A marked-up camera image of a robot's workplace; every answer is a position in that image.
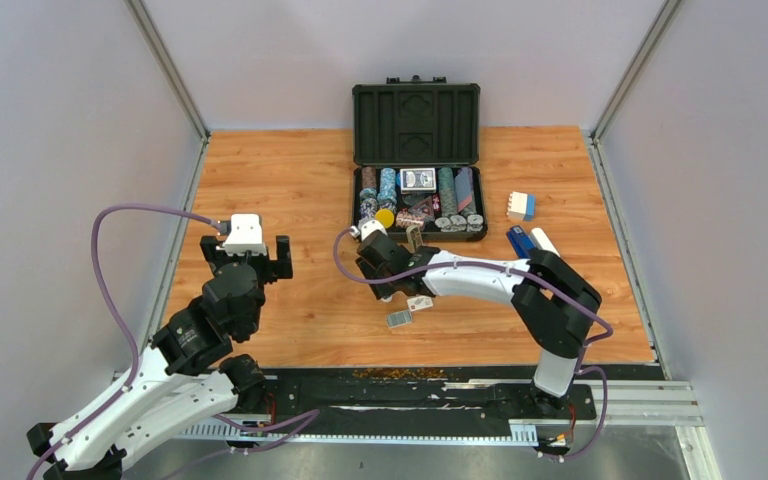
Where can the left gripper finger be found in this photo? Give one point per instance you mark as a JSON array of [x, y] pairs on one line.
[[282, 267], [211, 250]]

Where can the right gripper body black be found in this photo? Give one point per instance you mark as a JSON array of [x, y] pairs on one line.
[[370, 272]]

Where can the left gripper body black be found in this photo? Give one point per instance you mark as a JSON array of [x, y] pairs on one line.
[[260, 260]]

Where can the grey green white stapler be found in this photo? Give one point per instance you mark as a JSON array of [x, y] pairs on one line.
[[414, 238]]

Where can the grey staple strip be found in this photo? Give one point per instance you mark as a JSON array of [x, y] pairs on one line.
[[398, 319]]

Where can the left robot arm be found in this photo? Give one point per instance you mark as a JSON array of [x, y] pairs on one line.
[[186, 374]]

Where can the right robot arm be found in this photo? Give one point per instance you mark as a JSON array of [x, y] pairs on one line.
[[555, 303]]

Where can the blue stapler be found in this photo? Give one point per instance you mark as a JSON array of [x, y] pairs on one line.
[[520, 241]]

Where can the yellow dealer chip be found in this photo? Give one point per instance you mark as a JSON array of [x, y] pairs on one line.
[[385, 217]]

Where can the blue playing card deck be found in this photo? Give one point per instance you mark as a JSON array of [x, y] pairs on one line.
[[418, 180]]

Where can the black poker chip case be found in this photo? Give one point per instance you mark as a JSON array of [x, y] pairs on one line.
[[419, 124]]

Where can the white blue toy block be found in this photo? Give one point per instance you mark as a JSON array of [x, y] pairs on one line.
[[521, 206]]

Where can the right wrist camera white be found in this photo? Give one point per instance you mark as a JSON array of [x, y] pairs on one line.
[[369, 226]]

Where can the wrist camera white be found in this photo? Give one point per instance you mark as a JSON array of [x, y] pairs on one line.
[[369, 226], [245, 235]]

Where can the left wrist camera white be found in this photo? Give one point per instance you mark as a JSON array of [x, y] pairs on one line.
[[245, 235]]

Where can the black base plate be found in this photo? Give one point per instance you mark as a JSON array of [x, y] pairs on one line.
[[431, 401]]

